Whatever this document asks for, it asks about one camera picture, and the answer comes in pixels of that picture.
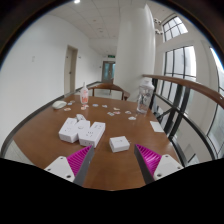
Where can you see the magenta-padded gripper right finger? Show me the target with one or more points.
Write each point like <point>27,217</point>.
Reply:
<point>167,166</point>

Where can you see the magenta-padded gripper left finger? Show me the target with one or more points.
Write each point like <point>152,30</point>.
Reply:
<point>61,167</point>

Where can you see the small white charger block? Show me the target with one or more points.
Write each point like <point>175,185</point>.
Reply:
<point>119,144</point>

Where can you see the white paper card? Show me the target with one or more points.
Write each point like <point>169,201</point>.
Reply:
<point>157,126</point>

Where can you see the white power strip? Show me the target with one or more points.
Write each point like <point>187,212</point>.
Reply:
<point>83,131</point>

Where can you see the white computer mouse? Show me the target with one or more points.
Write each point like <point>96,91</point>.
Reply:
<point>59,105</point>

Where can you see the clear plastic water bottle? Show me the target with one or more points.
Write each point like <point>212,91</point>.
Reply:
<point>145,98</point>

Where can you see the white bottle with orange label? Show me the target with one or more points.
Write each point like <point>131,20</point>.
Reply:
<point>84,96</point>

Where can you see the wood-topped black metal railing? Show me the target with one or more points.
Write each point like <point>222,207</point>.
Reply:
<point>186,83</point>

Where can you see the brown wooden chair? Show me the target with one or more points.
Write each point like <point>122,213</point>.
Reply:
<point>110,86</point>

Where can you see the white single door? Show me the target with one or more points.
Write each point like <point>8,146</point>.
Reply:
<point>70,70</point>

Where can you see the tall black-framed window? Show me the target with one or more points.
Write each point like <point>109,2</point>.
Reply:
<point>180,61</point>

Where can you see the glazed double door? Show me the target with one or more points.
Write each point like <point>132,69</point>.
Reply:
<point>108,71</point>

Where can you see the green exit sign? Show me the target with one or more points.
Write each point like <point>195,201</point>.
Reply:
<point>111,56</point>

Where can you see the small arched black-framed window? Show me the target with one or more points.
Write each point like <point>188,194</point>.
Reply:
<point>174,28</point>

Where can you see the round ceiling light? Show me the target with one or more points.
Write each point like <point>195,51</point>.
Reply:
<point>77,1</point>

